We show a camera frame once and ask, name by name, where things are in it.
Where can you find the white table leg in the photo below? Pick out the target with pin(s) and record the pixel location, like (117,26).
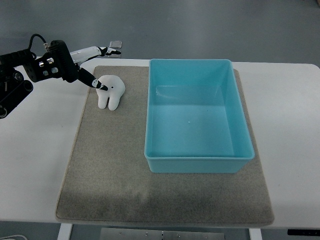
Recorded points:
(255,234)
(65,231)

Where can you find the white table leg left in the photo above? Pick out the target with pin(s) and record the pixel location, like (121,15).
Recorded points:
(65,231)

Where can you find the black table control panel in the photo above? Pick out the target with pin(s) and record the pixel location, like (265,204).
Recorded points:
(304,232)

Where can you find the white tooth plush toy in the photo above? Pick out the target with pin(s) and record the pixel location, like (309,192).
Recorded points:
(111,97)

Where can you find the white table leg right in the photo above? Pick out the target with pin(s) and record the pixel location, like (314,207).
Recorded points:
(255,234)

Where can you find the metal plate under table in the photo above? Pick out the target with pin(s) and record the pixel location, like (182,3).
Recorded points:
(145,234)

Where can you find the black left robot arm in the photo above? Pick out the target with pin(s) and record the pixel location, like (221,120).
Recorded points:
(20,69)

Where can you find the floor socket plate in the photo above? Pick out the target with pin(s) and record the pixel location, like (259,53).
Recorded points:
(116,44)
(115,55)

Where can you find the blue plastic box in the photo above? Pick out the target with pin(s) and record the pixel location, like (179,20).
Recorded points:
(195,120)

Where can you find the upper floor socket plate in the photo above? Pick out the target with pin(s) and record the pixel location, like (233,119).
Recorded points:
(116,44)

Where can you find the grey felt mat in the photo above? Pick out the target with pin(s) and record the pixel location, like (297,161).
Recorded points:
(108,180)

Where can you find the lower floor socket plate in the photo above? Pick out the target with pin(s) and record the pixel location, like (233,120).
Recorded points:
(115,55)

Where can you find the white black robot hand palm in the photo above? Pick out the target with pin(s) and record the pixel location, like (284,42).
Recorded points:
(58,62)

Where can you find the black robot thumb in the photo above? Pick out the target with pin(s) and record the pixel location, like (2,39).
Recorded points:
(88,79)

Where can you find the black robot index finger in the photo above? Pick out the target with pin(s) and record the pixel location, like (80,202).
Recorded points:
(111,51)

